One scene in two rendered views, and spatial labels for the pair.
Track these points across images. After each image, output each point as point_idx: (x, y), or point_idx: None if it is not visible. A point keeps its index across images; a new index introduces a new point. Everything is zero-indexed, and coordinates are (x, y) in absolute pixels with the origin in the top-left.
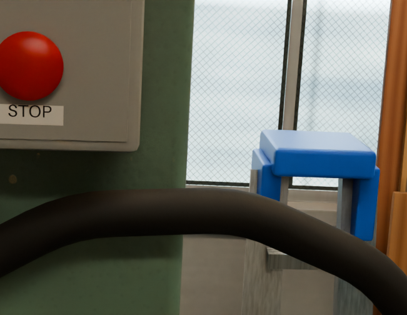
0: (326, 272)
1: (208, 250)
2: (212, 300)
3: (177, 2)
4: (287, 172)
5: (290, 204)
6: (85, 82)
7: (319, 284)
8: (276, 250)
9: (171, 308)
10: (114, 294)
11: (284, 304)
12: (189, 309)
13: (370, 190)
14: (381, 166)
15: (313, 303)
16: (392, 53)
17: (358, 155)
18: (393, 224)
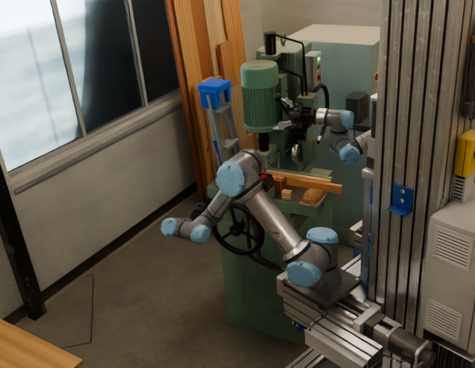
0: (167, 126)
1: (140, 134)
2: (144, 150)
3: None
4: (220, 91)
5: (151, 109)
6: None
7: (166, 131)
8: (218, 111)
9: None
10: None
11: (160, 142)
12: (140, 156)
13: (229, 89)
14: (182, 86)
15: (166, 137)
16: (176, 52)
17: (228, 82)
18: (197, 100)
